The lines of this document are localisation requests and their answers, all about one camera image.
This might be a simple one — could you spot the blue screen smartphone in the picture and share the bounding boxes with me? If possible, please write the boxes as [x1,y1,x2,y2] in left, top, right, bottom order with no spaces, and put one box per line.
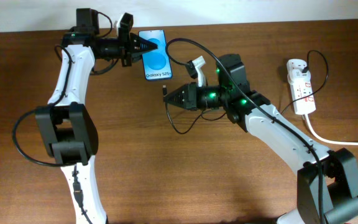
[139,30,173,81]

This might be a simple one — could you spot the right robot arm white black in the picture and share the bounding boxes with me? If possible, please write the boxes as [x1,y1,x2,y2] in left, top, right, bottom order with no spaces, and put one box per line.
[163,54,358,223]

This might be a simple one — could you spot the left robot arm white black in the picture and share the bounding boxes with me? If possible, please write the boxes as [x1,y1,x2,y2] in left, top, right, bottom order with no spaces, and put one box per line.
[35,8,157,223]

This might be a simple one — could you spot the white power strip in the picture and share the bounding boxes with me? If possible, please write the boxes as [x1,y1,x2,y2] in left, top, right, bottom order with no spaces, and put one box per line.
[287,59,316,115]

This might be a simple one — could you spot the white power strip cord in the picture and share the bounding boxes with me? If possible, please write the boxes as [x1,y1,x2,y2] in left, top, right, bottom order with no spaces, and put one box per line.
[302,113,358,148]

